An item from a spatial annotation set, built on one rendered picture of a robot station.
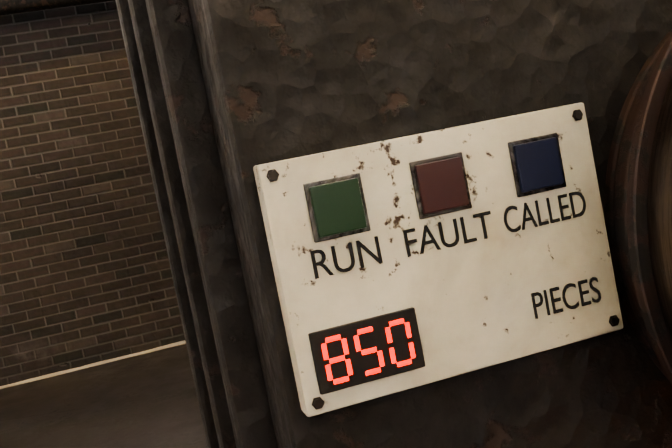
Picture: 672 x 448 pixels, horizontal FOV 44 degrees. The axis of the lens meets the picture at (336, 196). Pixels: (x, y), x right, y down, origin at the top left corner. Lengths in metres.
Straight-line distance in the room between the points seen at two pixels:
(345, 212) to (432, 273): 0.08
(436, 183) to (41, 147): 6.02
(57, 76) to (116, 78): 0.43
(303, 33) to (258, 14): 0.03
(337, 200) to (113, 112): 6.01
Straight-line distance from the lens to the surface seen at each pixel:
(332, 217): 0.58
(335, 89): 0.61
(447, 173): 0.60
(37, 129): 6.56
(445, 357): 0.62
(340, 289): 0.59
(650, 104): 0.62
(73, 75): 6.59
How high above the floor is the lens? 1.24
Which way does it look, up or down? 3 degrees down
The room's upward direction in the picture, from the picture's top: 11 degrees counter-clockwise
